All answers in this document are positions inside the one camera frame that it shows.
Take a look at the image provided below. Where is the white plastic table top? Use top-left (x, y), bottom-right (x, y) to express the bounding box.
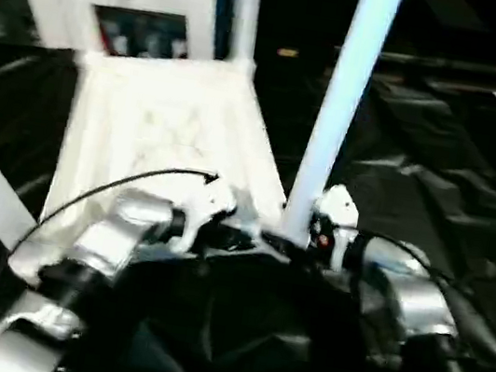
top-left (5, 27), bottom-right (335, 328)

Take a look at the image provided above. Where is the black table mat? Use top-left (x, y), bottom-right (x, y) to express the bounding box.
top-left (0, 15), bottom-right (496, 372)

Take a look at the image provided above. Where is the black low cabinet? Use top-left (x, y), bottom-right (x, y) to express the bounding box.
top-left (214, 0), bottom-right (496, 102)

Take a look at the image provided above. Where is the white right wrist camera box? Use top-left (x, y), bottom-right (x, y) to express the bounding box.
top-left (305, 182), bottom-right (367, 275)

